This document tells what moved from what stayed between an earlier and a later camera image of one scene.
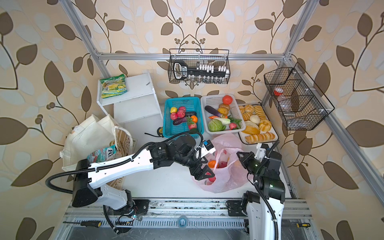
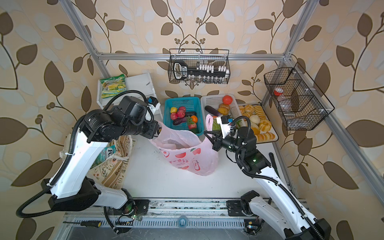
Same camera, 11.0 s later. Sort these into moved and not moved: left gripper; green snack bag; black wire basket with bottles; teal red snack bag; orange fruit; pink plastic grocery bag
Moved: left gripper; pink plastic grocery bag
Not moved: green snack bag; black wire basket with bottles; orange fruit; teal red snack bag
